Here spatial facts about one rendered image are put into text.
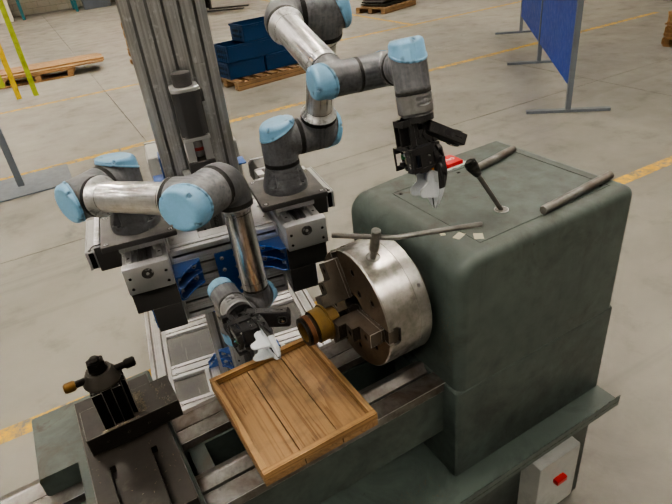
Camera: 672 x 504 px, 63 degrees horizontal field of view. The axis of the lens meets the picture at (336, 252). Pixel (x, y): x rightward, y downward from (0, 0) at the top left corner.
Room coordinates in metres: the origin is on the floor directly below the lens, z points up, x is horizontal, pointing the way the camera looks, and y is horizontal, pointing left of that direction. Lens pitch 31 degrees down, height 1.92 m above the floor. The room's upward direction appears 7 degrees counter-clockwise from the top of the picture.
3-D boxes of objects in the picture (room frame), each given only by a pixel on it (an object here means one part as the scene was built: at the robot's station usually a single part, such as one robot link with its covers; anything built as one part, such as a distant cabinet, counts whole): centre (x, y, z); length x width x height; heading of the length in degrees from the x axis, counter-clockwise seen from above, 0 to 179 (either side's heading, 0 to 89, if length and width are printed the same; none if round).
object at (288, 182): (1.71, 0.14, 1.21); 0.15 x 0.15 x 0.10
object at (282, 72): (8.33, 0.78, 0.39); 1.20 x 0.80 x 0.79; 123
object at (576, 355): (1.33, -0.42, 0.43); 0.60 x 0.48 x 0.86; 117
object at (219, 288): (1.23, 0.31, 1.07); 0.11 x 0.08 x 0.09; 27
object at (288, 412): (1.01, 0.16, 0.89); 0.36 x 0.30 x 0.04; 27
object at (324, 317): (1.06, 0.06, 1.08); 0.09 x 0.09 x 0.09; 28
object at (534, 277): (1.33, -0.42, 1.06); 0.59 x 0.48 x 0.39; 117
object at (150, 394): (0.92, 0.51, 1.00); 0.20 x 0.10 x 0.05; 117
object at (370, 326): (1.01, -0.05, 1.08); 0.12 x 0.11 x 0.05; 27
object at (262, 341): (0.99, 0.19, 1.09); 0.09 x 0.06 x 0.03; 27
